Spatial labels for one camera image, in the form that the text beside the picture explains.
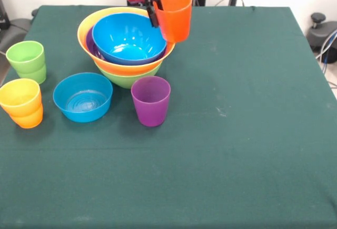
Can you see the red-orange cup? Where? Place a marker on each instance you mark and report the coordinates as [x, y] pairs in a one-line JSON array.
[[175, 21]]

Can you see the large blue bowl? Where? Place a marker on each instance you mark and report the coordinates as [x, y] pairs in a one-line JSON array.
[[126, 39]]

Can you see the yellow bowl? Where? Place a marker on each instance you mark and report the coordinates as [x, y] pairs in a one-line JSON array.
[[87, 29]]

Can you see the purple bowl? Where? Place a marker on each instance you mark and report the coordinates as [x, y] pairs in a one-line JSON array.
[[90, 47]]

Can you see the black plug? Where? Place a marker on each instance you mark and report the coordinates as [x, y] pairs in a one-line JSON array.
[[232, 0]]

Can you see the green bowl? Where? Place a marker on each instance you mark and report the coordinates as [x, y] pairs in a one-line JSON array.
[[126, 81]]

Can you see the purple cup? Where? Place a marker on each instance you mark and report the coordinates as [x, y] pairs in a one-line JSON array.
[[151, 110]]

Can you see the black table clamp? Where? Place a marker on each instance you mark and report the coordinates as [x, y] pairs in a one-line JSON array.
[[34, 12]]

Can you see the small blue bowl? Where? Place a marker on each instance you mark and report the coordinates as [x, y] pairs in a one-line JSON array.
[[83, 114]]

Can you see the green cup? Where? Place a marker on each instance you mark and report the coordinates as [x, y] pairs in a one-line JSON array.
[[25, 63], [35, 77]]

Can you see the dark equipment box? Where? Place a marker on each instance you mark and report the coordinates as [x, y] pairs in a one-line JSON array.
[[3, 15]]

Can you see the black stand with knob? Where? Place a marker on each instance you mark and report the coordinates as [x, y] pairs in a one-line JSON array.
[[318, 18]]

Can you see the dark green table cloth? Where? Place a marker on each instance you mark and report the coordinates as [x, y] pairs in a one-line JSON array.
[[168, 173]]

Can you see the yellow cup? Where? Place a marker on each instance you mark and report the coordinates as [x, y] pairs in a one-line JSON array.
[[19, 106]]

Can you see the orange cup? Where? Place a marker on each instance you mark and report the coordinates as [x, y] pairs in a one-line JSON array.
[[27, 122]]

